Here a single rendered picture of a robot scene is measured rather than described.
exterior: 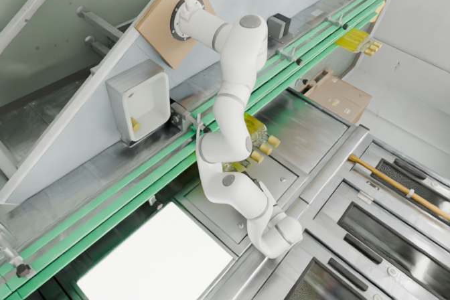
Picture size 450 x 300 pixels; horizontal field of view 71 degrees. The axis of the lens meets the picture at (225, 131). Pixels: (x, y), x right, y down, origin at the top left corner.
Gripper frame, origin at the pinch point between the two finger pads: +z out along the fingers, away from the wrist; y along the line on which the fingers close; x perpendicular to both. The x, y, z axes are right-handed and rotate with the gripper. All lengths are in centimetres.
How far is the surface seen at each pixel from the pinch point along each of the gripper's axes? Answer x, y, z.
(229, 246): 15.0, -11.7, -14.6
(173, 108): 11.7, 15.4, 31.2
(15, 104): 63, -18, 101
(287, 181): -21.7, -12.5, -4.4
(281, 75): -47, 6, 35
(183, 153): 14.8, 4.3, 18.9
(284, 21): -57, 23, 51
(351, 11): -116, 13, 55
